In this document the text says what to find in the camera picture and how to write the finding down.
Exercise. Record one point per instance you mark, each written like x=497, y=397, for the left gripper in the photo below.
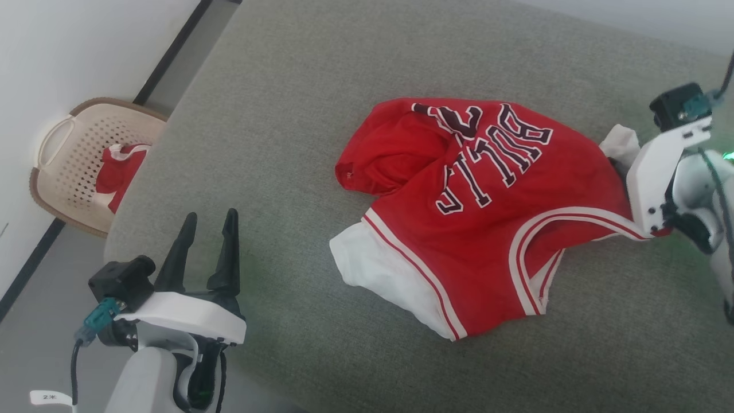
x=200, y=373

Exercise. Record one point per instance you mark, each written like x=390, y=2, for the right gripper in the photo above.
x=697, y=189

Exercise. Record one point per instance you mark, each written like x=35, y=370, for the red and white basketball jersey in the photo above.
x=487, y=229

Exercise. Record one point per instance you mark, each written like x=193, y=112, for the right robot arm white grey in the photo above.
x=725, y=275

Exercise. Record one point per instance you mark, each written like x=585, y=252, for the red garment with white trim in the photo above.
x=117, y=172

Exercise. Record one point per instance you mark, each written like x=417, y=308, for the beige plastic laundry basket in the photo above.
x=74, y=166

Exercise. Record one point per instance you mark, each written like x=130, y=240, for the black baseboard strip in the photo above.
x=174, y=49

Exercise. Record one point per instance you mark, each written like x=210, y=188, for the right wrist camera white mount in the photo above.
x=651, y=178

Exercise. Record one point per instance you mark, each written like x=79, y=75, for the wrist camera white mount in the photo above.
x=651, y=178
x=183, y=315

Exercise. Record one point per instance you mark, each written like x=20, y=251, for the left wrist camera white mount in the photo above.
x=183, y=315

